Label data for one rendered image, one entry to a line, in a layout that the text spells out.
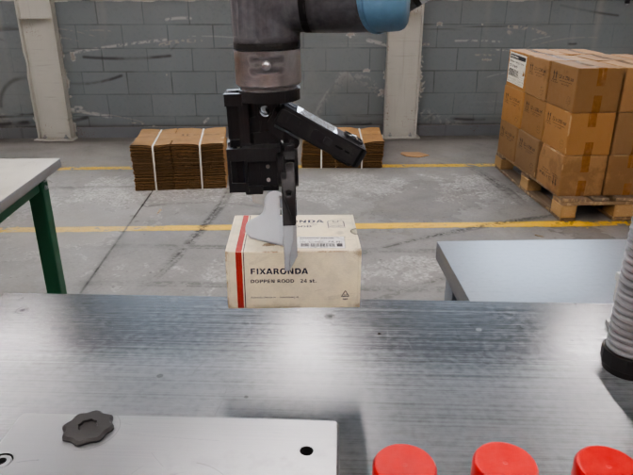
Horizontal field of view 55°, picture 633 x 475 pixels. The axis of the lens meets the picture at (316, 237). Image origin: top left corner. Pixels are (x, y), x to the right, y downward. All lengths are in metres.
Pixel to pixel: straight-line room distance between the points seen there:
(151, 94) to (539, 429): 5.39
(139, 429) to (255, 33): 0.49
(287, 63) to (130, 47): 5.24
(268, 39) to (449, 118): 5.34
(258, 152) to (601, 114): 3.32
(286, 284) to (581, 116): 3.24
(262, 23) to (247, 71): 0.05
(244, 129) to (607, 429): 0.55
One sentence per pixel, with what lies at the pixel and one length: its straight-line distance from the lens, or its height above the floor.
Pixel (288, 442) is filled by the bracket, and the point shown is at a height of 1.14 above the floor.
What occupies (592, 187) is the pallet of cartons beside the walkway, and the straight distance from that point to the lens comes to 4.01.
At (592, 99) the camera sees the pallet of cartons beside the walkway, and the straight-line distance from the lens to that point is 3.86.
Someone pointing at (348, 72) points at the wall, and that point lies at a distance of 5.75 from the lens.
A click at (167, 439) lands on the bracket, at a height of 1.14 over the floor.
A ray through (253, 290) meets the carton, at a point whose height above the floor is 0.97.
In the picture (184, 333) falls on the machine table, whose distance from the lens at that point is 0.94.
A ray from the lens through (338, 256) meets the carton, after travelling 0.72.
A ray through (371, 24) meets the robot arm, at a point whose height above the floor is 1.28.
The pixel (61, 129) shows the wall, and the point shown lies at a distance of 6.17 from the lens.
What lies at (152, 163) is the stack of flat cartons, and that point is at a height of 0.19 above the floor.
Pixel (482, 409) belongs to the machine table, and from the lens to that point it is 0.80.
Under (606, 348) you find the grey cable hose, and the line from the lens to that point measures 0.45.
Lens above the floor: 1.31
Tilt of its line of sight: 22 degrees down
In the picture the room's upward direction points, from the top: straight up
